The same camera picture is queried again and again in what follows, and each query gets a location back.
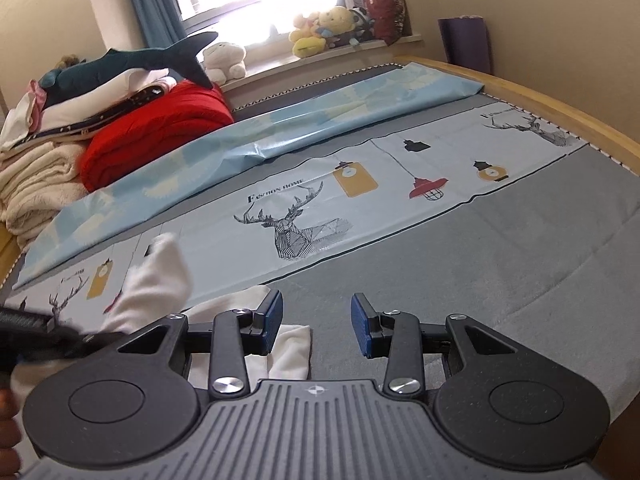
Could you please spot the wooden bed frame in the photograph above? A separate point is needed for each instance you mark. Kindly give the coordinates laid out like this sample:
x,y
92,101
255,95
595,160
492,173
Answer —
x,y
550,101

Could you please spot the light blue patterned sheet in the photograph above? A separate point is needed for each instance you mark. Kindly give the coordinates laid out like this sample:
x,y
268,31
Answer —
x,y
300,120

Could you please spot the striped plush toy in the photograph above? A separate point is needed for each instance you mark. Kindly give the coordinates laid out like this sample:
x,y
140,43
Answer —
x,y
362,25

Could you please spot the red cushion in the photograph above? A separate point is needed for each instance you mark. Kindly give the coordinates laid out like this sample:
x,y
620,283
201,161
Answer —
x,y
385,7

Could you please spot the navy star trim folded blanket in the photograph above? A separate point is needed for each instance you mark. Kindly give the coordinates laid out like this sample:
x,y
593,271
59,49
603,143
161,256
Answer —
x,y
107,112

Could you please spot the blue curtain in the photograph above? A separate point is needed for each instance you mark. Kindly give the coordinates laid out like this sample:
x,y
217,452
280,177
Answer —
x,y
150,0

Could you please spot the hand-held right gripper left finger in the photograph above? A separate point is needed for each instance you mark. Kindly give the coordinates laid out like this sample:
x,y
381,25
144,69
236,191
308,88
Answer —
x,y
267,324

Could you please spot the dark teal shark plush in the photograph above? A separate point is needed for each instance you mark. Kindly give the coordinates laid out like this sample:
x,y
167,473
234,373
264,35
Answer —
x,y
100,67

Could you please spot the purple bag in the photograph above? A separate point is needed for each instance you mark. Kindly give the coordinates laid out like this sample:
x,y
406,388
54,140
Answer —
x,y
465,42

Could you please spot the deer print bed sheet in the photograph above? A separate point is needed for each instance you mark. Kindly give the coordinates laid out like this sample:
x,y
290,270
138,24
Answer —
x,y
225,240

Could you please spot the white plush toy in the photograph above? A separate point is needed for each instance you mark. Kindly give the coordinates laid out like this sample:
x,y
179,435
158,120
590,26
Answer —
x,y
225,60

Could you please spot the cream folded fleece blanket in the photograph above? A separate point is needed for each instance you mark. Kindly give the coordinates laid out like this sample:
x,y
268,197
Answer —
x,y
35,185

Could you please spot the white small garment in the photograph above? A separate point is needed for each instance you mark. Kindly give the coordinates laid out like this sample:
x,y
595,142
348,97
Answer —
x,y
160,280

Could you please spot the pink cloth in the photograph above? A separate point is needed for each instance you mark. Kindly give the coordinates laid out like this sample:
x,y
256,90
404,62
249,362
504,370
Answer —
x,y
36,105

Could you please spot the red folded blanket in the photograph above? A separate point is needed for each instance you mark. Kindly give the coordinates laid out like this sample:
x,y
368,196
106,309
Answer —
x,y
150,135

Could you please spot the small brown plush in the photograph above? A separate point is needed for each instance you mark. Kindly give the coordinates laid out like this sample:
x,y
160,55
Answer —
x,y
67,61

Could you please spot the windowsill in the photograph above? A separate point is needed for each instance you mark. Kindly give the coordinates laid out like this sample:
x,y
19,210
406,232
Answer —
x,y
280,67

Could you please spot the white folded cloth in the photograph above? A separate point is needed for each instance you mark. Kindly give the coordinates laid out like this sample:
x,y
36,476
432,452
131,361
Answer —
x,y
17,125

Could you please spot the white folded quilt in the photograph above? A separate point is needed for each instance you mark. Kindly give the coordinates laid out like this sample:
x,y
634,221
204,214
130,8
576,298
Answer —
x,y
127,84

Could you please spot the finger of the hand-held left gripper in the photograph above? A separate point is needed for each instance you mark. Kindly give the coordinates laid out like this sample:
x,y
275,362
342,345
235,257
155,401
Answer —
x,y
35,321
45,350

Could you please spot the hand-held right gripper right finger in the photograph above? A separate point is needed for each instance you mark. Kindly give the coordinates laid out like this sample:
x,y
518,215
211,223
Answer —
x,y
362,325

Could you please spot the person's left hand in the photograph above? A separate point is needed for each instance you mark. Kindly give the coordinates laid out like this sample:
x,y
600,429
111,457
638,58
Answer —
x,y
9,422

